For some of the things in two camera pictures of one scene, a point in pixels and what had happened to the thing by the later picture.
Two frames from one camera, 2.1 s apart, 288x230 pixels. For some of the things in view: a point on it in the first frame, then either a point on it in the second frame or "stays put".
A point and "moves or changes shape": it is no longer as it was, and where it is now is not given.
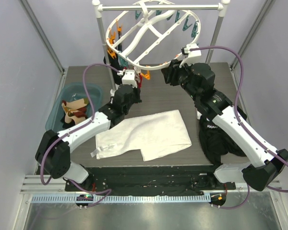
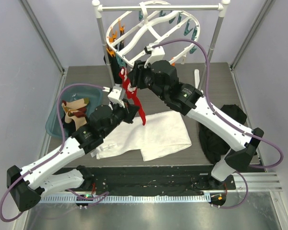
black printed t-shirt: (214, 142) stays put
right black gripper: (172, 72) → (137, 75)
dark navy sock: (114, 63) stays put
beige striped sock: (77, 115) stays put
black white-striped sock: (66, 125) stays put
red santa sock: (138, 78) moves or changes shape
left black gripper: (137, 91) → (129, 111)
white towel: (155, 135) stays put
